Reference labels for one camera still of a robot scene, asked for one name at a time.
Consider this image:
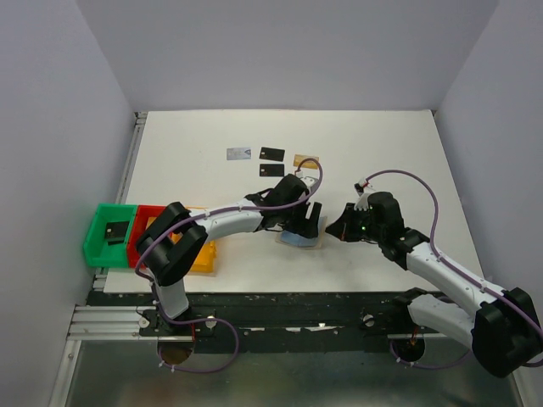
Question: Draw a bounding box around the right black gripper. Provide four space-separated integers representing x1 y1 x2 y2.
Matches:
327 202 385 243

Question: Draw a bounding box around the beige card holder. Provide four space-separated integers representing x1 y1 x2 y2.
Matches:
275 216 327 250

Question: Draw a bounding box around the gold credit card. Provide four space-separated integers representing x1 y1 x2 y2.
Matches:
293 154 319 170

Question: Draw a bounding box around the dark grey VIP card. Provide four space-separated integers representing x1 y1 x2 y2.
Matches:
259 164 285 177

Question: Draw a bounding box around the black credit card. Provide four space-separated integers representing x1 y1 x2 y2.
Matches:
259 147 285 162

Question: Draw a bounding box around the silver credit card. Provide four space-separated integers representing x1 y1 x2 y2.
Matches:
226 148 252 161

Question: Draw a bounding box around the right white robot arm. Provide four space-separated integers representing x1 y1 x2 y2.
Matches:
326 192 542 377

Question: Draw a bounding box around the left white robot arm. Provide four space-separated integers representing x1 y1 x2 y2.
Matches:
136 174 322 335

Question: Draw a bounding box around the yellow plastic bin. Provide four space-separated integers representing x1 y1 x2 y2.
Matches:
189 241 217 275

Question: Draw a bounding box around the red plastic bin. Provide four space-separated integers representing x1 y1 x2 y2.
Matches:
126 205 165 268

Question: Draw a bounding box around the black item in green bin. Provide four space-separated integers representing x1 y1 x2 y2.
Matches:
104 220 129 246

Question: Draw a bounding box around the green plastic bin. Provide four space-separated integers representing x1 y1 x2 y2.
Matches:
83 203 137 268

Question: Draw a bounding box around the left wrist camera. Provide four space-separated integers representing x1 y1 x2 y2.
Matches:
294 171 319 192

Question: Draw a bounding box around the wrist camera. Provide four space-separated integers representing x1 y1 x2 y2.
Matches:
294 171 319 192
354 179 375 211

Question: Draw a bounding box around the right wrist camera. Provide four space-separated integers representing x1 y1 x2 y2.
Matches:
354 179 375 211

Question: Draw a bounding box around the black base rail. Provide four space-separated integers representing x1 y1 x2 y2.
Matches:
139 290 472 355

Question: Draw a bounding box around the aluminium side rail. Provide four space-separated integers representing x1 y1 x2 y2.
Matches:
115 111 148 204

